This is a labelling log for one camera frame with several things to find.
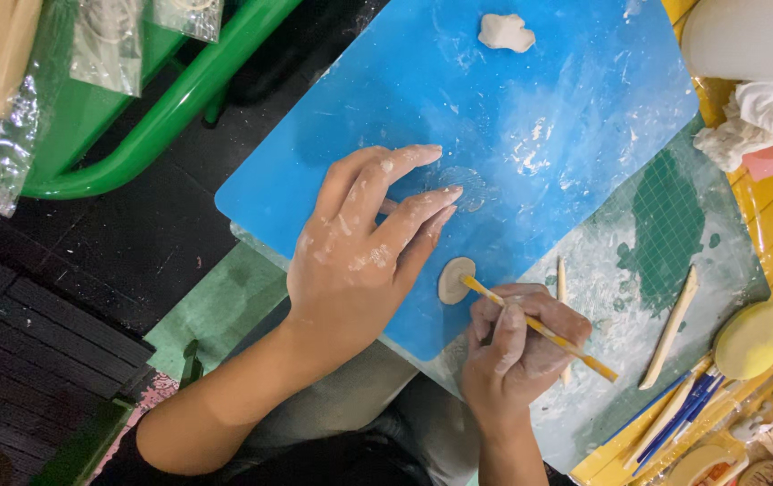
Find person's left hand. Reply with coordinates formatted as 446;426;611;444
284;144;464;344

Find blue plastic work mat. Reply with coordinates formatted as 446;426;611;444
214;0;700;362

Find yellow round sponge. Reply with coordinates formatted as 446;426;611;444
713;300;773;381

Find wooden modelling tool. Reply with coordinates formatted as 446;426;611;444
638;265;699;391

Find green cutting mat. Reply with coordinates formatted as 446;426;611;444
144;115;772;475

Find yellow tray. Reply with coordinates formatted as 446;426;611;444
570;0;773;486

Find white crumpled cloth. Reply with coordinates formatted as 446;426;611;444
692;81;773;173

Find white round container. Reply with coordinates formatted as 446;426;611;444
681;0;773;85

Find thin wooden modelling stick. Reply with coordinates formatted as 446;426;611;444
557;256;572;387

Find white clay lump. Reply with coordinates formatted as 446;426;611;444
477;13;536;54

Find yellow striped modelling stick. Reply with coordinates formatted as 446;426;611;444
461;274;620;383

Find heap of craft supplies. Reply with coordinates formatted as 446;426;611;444
656;364;773;486

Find green plastic stool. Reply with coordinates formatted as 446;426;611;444
22;0;303;200

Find bundle of blue handled tools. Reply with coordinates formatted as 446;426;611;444
601;364;726;477

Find person's right hand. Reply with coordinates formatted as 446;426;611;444
460;283;593;426

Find flat round clay piece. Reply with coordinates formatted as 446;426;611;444
437;256;477;306

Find clear plastic bags with clay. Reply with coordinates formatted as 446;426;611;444
0;0;225;218

